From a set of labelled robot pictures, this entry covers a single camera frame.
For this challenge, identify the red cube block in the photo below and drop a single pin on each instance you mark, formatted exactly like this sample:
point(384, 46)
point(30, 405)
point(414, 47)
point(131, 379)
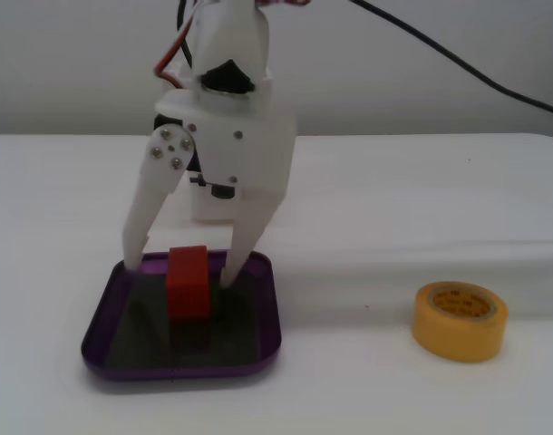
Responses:
point(188, 290)

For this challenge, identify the white plastic pen holder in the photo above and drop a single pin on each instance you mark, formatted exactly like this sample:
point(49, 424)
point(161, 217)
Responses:
point(208, 210)

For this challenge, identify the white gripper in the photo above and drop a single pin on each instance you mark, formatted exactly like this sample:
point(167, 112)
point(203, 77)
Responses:
point(254, 149)

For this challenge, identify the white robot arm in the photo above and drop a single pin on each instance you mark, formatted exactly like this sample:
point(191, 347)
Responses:
point(235, 31)

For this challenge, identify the purple metal tray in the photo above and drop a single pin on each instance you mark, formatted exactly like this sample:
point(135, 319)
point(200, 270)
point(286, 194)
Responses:
point(136, 335)

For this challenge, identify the yellow tape roll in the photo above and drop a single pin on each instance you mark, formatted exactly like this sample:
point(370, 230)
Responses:
point(458, 342)

